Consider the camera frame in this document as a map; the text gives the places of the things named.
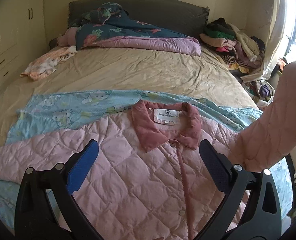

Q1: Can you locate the dark grey headboard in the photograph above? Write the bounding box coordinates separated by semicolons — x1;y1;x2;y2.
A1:
67;0;210;39

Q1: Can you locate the cream window curtain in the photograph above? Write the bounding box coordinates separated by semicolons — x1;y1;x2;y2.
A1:
242;0;287;82

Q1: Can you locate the pink quilted jacket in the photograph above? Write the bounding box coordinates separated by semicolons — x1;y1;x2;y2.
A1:
0;61;296;239

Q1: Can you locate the pile of mixed clothes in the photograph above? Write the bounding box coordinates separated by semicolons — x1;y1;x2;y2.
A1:
200;17;265;75

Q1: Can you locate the light blue cartoon sheet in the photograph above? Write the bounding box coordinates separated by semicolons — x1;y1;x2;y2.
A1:
0;90;293;229

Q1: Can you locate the basket with purple clothes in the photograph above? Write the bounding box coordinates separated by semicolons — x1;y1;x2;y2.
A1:
242;80;275;111

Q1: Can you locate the cream built-in wardrobe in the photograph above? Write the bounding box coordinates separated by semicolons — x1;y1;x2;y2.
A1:
0;0;48;88

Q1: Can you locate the dark teal floral quilt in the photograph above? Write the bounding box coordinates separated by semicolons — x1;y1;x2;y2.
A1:
70;2;201;56

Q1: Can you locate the window sill clothes clutter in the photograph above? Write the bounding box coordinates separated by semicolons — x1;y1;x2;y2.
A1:
277;57;288;73

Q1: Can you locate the pink white small blanket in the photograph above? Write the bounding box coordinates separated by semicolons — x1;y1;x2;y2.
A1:
20;46;77;81

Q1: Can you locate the pink pillow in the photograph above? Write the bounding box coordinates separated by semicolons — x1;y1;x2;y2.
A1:
57;27;79;47

